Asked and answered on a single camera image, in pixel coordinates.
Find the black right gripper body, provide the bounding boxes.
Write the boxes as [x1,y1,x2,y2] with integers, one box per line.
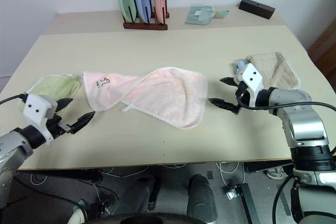
[234,80,250,110]

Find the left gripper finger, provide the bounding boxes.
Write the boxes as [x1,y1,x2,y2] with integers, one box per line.
[69,111,96,134]
[55,98,74,112]

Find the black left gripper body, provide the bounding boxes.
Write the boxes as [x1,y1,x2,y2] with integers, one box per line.
[46,113,72,140]

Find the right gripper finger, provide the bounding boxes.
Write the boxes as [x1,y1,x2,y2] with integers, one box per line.
[219,77,239,88]
[207,98,240,115]

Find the light green cloth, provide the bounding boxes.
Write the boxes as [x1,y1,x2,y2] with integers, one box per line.
[17,73,81,116]

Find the beige cloth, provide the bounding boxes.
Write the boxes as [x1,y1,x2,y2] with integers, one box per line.
[245,51,302,91]

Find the pink towel with duck print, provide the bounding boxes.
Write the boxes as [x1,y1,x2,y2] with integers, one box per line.
[80,66,208,130]

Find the small light blue cloth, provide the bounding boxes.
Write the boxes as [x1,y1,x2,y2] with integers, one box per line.
[234,60,249,74]

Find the black table crossbar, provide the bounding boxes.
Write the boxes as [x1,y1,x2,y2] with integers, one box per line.
[15,168,103,186]

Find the dark brown rectangular block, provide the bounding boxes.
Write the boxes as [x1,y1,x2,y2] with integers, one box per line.
[238,0,276,20]

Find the grey sneaker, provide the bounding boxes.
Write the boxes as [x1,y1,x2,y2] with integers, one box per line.
[266,166,287,180]

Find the dark rounded shape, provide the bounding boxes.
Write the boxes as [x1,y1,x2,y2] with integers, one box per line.
[114,174,161,214]
[186,174,218,224]

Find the brown wooden door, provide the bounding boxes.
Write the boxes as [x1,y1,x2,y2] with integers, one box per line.
[307,21,336,79]

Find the dark wooden plate rack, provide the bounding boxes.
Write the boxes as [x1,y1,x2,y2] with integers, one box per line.
[122,0,170,31]

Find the black table leg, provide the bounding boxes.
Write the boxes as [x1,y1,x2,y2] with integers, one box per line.
[234,183,261,224]

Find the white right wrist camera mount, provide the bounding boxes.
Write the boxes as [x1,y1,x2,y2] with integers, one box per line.
[237,62,264,108]

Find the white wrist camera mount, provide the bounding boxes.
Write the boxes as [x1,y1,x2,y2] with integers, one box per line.
[23,93,58,145]
[237,62,264,108]

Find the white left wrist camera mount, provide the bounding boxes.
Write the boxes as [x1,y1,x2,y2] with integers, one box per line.
[23,93,58,145]

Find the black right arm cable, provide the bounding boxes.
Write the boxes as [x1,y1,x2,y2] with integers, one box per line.
[235,90,336,110]

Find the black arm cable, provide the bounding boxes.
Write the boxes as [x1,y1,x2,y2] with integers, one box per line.
[235,90,336,110]
[0,93,29,105]

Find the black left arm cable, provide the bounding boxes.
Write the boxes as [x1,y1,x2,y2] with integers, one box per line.
[0,93,29,105]

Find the white floor cable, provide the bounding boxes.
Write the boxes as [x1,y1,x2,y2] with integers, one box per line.
[215,161,248,191]

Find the black lower body cable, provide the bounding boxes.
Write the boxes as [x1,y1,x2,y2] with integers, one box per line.
[272,173,299,224]

